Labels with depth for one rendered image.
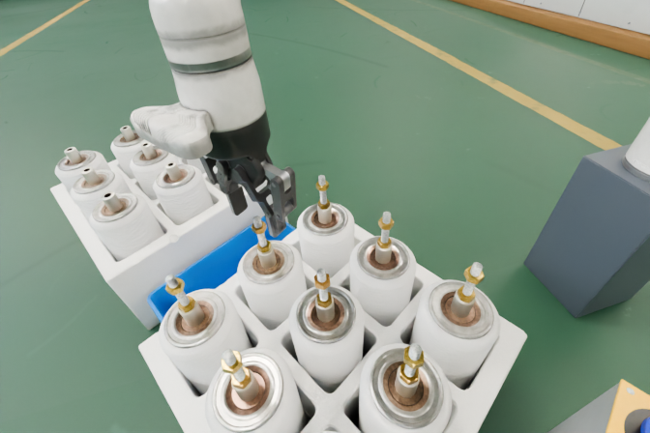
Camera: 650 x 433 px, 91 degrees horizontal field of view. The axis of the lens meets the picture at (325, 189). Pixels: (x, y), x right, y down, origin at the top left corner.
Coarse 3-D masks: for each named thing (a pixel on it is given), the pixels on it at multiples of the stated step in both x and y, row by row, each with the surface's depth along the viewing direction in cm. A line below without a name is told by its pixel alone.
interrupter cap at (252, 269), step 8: (256, 248) 49; (280, 248) 48; (288, 248) 48; (248, 256) 48; (256, 256) 48; (280, 256) 48; (288, 256) 47; (248, 264) 47; (256, 264) 47; (280, 264) 47; (288, 264) 46; (248, 272) 46; (256, 272) 46; (264, 272) 46; (272, 272) 45; (280, 272) 45; (288, 272) 45; (256, 280) 44; (264, 280) 44; (272, 280) 44
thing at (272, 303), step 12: (240, 264) 47; (300, 264) 47; (240, 276) 46; (288, 276) 45; (300, 276) 47; (252, 288) 44; (264, 288) 44; (276, 288) 44; (288, 288) 45; (300, 288) 48; (252, 300) 46; (264, 300) 45; (276, 300) 45; (288, 300) 46; (252, 312) 50; (264, 312) 47; (276, 312) 47; (288, 312) 48; (264, 324) 50; (276, 324) 49
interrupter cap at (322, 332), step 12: (336, 288) 43; (312, 300) 42; (336, 300) 42; (348, 300) 41; (300, 312) 40; (312, 312) 41; (336, 312) 40; (348, 312) 40; (300, 324) 39; (312, 324) 39; (324, 324) 39; (336, 324) 39; (348, 324) 39; (312, 336) 38; (324, 336) 38; (336, 336) 38
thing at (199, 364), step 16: (224, 304) 42; (224, 320) 41; (240, 320) 45; (160, 336) 40; (224, 336) 40; (240, 336) 44; (176, 352) 38; (192, 352) 38; (208, 352) 38; (192, 368) 39; (208, 368) 40; (192, 384) 45; (208, 384) 43
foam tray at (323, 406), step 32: (224, 288) 52; (416, 288) 53; (256, 320) 48; (288, 320) 47; (160, 352) 45; (288, 352) 49; (512, 352) 42; (160, 384) 42; (352, 384) 40; (480, 384) 40; (192, 416) 39; (320, 416) 38; (352, 416) 45; (480, 416) 37
